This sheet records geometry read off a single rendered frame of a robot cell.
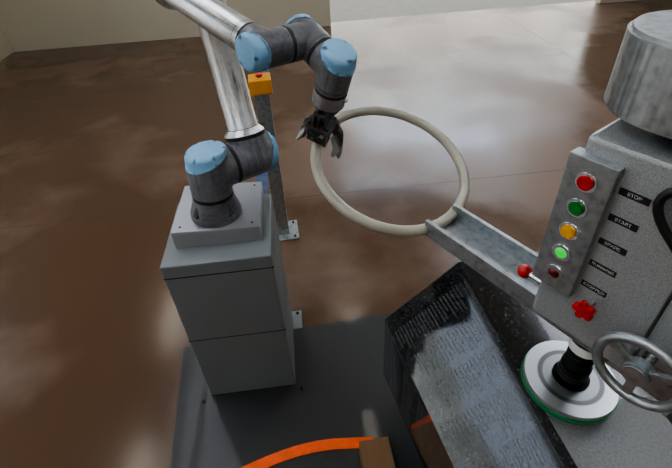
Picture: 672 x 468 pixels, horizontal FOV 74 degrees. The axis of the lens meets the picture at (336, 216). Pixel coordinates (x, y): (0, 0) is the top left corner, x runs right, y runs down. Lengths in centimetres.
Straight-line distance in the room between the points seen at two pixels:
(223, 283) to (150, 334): 102
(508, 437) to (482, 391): 13
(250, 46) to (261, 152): 63
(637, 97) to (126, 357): 242
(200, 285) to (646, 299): 137
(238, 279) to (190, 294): 20
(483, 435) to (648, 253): 71
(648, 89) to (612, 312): 40
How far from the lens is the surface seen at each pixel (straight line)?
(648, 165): 79
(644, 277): 88
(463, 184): 138
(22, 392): 278
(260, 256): 163
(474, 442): 137
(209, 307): 183
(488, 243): 126
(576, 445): 127
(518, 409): 132
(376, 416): 217
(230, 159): 162
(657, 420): 139
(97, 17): 796
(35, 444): 257
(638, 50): 77
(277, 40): 114
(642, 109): 77
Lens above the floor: 193
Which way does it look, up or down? 38 degrees down
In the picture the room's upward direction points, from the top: 4 degrees counter-clockwise
